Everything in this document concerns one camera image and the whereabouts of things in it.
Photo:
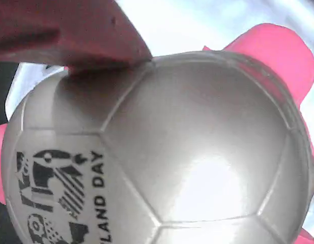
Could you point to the white plastic basket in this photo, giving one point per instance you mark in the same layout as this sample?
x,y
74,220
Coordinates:
x,y
197,25

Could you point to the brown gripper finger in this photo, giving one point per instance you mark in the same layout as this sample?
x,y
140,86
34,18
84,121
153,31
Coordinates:
x,y
70,33

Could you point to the red turtle toy gold shell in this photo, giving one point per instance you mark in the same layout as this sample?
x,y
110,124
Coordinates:
x,y
187,152

